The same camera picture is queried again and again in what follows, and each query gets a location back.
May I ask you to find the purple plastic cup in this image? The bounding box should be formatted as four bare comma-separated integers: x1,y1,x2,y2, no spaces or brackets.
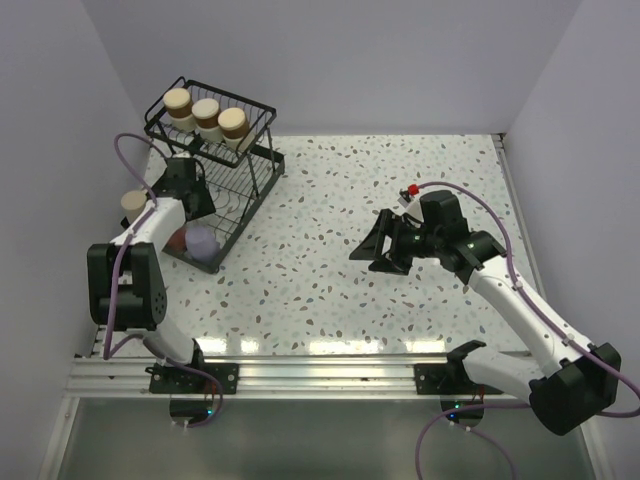
185,225,220,263

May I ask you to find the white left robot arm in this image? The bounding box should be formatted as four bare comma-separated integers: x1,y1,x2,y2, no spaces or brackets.
87,156,215,393

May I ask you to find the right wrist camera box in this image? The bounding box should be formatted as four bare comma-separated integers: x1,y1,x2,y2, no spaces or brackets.
399,184,424,222

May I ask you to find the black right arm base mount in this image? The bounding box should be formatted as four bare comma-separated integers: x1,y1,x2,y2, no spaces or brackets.
413,363,502,396

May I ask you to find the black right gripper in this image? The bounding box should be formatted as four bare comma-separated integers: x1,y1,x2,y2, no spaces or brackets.
350,208,443,276

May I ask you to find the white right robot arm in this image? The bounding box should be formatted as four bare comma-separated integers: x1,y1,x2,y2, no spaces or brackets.
350,190,621,435

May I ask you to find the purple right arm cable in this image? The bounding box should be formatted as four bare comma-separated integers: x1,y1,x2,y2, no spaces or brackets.
415,180,640,480

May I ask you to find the steel cup with cork base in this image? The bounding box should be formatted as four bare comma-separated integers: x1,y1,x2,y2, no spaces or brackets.
163,88,196,132

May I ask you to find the beige plastic cup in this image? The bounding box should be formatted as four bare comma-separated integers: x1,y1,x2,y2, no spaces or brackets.
120,190,147,224

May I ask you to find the aluminium table edge rail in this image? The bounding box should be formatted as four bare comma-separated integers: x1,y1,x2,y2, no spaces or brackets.
64,349,541,401

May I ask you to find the black dish rack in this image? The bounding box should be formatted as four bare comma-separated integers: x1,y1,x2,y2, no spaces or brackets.
144,76,285,274

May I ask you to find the pink plastic cup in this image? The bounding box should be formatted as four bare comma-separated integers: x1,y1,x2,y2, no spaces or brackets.
166,228,187,253

